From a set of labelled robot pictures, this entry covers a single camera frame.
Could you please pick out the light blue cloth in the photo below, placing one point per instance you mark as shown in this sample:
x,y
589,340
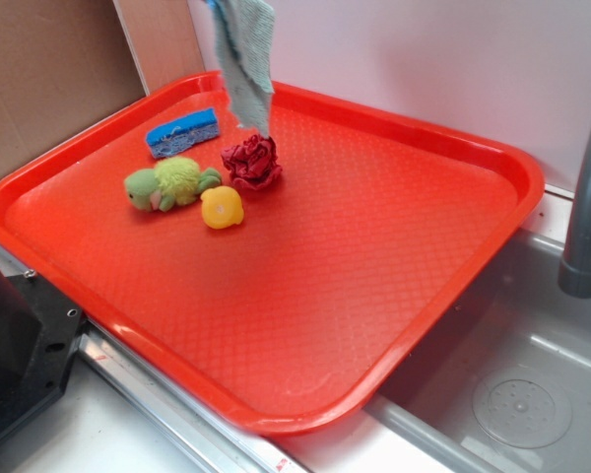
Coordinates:
x,y
243,43

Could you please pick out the crumpled red cloth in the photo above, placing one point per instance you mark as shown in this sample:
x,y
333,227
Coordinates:
x,y
253,164

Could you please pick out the red plastic tray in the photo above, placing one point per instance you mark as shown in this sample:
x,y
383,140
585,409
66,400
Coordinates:
x,y
291,319

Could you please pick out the yellow rubber duck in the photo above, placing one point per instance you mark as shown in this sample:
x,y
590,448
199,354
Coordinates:
x,y
221,207

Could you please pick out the green plush turtle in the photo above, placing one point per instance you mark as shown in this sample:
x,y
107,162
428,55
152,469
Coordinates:
x,y
176,181

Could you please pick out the blue sponge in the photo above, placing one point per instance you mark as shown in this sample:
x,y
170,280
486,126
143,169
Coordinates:
x,y
182,133

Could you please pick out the grey sink basin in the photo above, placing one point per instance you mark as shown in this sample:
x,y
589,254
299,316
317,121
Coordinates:
x,y
513,319

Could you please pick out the sink drain cover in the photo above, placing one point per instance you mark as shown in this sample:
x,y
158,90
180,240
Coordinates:
x,y
520,412

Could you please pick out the brown cardboard panel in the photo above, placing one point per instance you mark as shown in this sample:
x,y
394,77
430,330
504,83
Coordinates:
x,y
66,65

